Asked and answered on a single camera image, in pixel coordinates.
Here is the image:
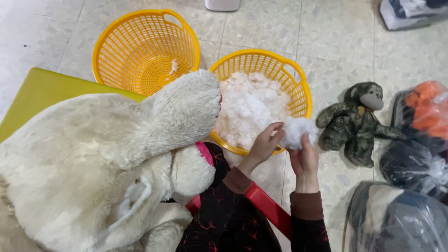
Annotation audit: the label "person's right hand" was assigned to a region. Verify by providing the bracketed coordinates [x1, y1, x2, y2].
[288, 133, 320, 184]

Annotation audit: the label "person's left hand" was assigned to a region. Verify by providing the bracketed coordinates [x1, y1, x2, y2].
[247, 121, 285, 168]

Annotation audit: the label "white stuffing tuft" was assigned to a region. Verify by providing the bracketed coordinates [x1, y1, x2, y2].
[280, 116, 318, 151]

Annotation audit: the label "heap of white stuffing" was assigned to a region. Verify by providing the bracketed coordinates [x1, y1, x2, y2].
[214, 72, 293, 151]

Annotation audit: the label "red plastic stool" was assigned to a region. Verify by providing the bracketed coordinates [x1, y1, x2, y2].
[185, 182, 292, 241]

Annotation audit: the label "camouflage monkey plush toy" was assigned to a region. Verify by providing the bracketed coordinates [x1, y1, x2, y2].
[316, 82, 403, 168]

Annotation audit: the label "yellow basket holding stuffing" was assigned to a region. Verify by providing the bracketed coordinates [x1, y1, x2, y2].
[209, 49, 313, 157]

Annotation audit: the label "person's legs in dark trousers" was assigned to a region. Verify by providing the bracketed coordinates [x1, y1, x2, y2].
[175, 142, 283, 252]

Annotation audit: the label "clear bag with grey toys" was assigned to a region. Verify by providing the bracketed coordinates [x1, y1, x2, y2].
[342, 181, 448, 252]

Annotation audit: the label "clear bag with orange toy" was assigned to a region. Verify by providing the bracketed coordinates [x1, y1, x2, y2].
[380, 80, 448, 205]

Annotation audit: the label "white appliance base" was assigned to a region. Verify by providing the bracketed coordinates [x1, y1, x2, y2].
[205, 0, 241, 12]

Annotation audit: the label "empty yellow plastic basket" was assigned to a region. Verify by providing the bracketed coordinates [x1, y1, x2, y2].
[92, 9, 201, 97]

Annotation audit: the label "large white plush toy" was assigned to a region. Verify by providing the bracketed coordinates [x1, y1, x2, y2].
[0, 69, 223, 252]

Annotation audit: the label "clear bag with dark clothes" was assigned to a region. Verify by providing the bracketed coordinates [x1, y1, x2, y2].
[379, 0, 448, 31]

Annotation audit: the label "yellow-green table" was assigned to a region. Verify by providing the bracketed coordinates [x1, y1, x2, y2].
[0, 67, 147, 144]

